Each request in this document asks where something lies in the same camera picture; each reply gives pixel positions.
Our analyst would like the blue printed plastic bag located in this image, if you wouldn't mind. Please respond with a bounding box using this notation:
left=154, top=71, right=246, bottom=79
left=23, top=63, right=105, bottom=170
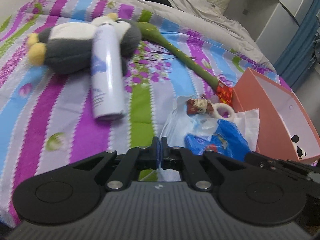
left=184, top=119, right=251, bottom=161

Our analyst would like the white tissue paper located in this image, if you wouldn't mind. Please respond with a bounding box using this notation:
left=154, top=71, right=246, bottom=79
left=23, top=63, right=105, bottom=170
left=233, top=108, right=260, bottom=151

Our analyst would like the white fluffy ring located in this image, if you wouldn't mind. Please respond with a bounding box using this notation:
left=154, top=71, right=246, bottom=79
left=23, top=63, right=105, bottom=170
left=211, top=102, right=237, bottom=122

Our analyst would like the red foil snack packet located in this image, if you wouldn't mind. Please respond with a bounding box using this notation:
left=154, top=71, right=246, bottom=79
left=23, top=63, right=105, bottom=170
left=216, top=83, right=233, bottom=107

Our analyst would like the white wardrobe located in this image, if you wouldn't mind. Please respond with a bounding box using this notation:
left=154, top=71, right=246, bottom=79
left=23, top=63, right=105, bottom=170
left=225, top=0, right=313, bottom=62

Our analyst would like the clear plastic zip bag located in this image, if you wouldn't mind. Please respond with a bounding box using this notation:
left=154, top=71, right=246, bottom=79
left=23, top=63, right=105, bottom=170
left=158, top=95, right=221, bottom=182

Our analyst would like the green plush massage stick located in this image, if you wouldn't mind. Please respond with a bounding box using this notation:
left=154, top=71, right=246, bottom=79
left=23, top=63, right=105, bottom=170
left=136, top=22, right=219, bottom=91

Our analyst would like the small panda plush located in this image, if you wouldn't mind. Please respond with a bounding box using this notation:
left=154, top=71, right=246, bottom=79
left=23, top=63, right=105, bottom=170
left=291, top=135, right=307, bottom=160

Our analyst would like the grey white penguin plush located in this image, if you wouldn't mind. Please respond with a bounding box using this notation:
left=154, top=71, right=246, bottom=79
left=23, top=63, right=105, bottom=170
left=27, top=12, right=142, bottom=76

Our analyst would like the blue curtain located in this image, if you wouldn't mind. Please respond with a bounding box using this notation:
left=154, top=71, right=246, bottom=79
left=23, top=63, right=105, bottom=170
left=274, top=0, right=319, bottom=91

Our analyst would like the pink cardboard box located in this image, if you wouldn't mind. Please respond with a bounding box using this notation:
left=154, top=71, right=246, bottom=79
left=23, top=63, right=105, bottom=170
left=233, top=68, right=319, bottom=164

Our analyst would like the white spray can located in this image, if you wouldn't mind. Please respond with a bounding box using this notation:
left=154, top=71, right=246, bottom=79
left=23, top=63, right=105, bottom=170
left=91, top=24, right=125, bottom=120

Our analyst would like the brown gold foil wrapper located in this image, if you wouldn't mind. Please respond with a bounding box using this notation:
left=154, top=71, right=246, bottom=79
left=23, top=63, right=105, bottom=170
left=186, top=98, right=214, bottom=115

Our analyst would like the striped colourful bed sheet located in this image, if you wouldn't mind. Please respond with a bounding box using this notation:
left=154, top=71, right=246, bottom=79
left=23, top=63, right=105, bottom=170
left=1, top=0, right=285, bottom=227

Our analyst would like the grey duvet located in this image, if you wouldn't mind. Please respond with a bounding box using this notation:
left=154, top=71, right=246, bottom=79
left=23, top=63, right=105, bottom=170
left=108, top=0, right=275, bottom=71

